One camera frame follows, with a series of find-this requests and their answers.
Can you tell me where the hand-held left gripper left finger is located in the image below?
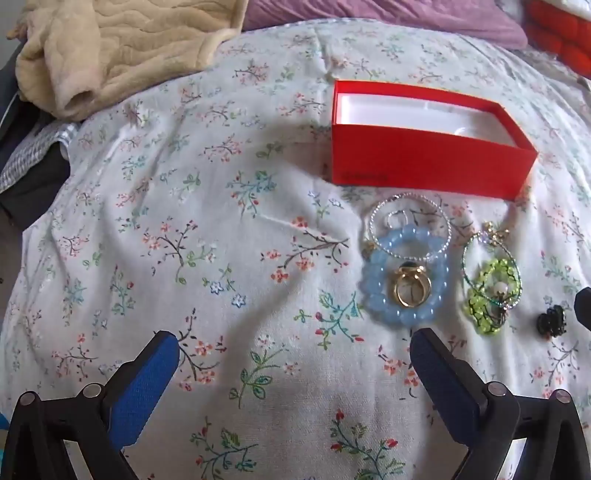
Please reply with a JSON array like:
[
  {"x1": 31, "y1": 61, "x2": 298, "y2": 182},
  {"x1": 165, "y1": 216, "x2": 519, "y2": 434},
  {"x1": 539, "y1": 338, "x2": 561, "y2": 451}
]
[{"x1": 0, "y1": 330, "x2": 181, "y2": 480}]

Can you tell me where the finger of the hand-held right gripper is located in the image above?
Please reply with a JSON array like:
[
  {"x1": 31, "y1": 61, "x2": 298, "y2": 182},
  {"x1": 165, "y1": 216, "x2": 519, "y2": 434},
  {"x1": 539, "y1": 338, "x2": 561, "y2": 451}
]
[{"x1": 574, "y1": 286, "x2": 591, "y2": 331}]

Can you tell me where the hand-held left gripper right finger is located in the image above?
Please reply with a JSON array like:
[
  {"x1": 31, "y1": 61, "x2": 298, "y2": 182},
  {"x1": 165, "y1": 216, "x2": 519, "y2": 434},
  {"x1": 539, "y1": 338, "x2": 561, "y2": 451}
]
[{"x1": 410, "y1": 327, "x2": 591, "y2": 480}]

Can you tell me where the black hair claw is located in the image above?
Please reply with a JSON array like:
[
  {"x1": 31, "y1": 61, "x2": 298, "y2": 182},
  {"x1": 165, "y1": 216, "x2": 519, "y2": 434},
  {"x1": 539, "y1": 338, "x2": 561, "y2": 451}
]
[{"x1": 538, "y1": 305, "x2": 567, "y2": 337}]

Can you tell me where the green bead bracelet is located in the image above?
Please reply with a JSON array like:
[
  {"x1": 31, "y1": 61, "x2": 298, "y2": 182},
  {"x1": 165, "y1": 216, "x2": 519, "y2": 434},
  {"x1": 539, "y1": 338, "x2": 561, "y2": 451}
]
[{"x1": 466, "y1": 258, "x2": 522, "y2": 335}]

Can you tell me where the dark cord pearl bracelet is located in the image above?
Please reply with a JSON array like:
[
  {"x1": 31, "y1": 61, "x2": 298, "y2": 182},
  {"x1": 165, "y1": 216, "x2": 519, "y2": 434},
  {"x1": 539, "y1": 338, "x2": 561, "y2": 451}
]
[{"x1": 485, "y1": 281, "x2": 514, "y2": 325}]

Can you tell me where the gold ring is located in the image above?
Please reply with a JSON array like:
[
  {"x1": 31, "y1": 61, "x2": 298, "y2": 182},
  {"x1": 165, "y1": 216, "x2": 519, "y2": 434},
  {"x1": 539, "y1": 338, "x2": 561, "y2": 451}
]
[{"x1": 393, "y1": 261, "x2": 433, "y2": 308}]

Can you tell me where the gold pendant necklace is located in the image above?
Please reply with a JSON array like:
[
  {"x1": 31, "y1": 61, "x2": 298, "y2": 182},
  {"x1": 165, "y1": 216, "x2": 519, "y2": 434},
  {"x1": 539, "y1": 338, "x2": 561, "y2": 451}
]
[{"x1": 482, "y1": 222, "x2": 511, "y2": 247}]

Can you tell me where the thin teal bead bracelet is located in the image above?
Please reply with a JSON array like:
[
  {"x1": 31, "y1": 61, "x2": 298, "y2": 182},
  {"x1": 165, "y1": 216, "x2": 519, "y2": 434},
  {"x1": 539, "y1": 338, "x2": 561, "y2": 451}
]
[{"x1": 462, "y1": 228, "x2": 523, "y2": 309}]

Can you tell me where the blue bead bracelet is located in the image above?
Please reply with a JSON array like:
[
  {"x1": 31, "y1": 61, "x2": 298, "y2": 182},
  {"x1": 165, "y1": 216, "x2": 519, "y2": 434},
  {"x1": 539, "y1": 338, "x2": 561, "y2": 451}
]
[{"x1": 361, "y1": 225, "x2": 451, "y2": 329}]

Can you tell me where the silver bead bracelet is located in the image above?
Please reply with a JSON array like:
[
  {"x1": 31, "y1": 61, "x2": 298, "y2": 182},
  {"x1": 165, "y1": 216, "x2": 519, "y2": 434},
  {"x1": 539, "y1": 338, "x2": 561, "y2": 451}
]
[{"x1": 368, "y1": 193, "x2": 453, "y2": 260}]

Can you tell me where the red cardboard box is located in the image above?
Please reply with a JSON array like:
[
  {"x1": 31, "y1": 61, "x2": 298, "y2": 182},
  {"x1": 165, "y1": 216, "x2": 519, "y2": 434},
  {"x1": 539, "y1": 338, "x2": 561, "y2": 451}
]
[{"x1": 330, "y1": 79, "x2": 540, "y2": 201}]

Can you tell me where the floral bedsheet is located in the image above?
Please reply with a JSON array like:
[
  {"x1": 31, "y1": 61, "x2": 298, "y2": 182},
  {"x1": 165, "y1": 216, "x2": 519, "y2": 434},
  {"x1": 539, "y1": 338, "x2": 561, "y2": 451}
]
[{"x1": 0, "y1": 21, "x2": 591, "y2": 480}]

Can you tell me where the grey checked sheet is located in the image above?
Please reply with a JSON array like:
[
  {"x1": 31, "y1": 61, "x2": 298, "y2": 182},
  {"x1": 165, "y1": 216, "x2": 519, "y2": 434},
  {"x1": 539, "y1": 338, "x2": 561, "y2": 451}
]
[{"x1": 0, "y1": 122, "x2": 78, "y2": 195}]

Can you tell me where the orange cushion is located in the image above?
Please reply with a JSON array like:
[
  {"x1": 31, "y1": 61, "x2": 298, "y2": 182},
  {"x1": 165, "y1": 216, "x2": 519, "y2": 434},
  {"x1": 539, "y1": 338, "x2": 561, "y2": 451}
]
[{"x1": 524, "y1": 0, "x2": 591, "y2": 80}]

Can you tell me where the beige quilted blanket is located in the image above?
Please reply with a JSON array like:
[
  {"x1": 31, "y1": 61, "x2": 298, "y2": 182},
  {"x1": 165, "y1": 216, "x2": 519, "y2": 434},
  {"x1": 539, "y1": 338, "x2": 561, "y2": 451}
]
[{"x1": 7, "y1": 0, "x2": 250, "y2": 121}]

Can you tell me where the purple pillow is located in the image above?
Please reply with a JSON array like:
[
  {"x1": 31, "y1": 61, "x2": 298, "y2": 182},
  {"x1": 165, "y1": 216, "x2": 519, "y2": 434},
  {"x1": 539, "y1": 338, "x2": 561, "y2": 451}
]
[{"x1": 242, "y1": 0, "x2": 528, "y2": 49}]

